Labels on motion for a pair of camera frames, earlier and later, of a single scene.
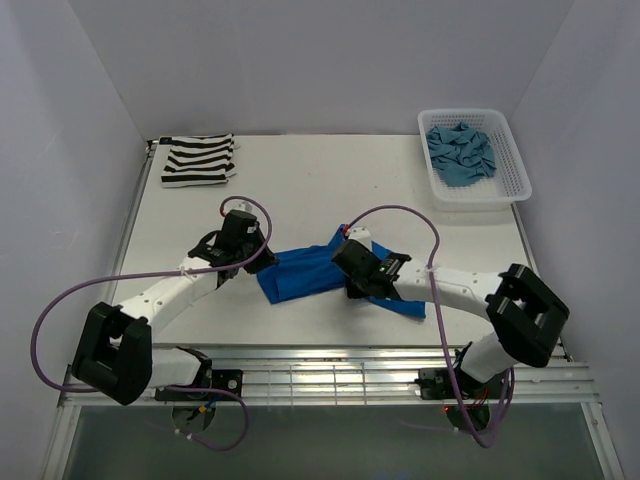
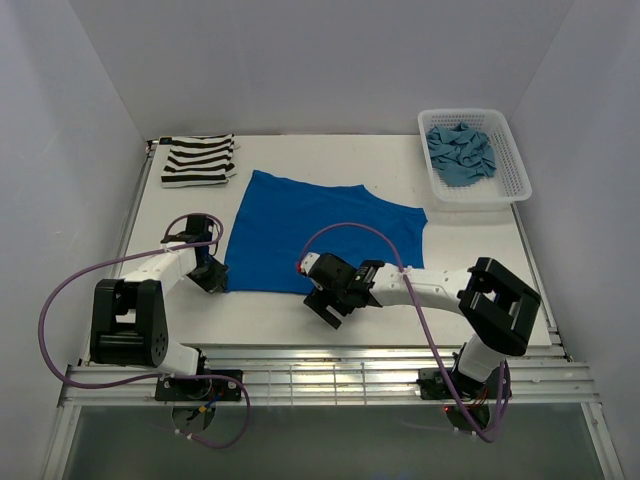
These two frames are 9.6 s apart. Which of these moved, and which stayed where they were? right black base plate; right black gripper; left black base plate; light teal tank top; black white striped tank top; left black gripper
Moved: right black gripper; left black gripper
Stayed: black white striped tank top; left black base plate; right black base plate; light teal tank top
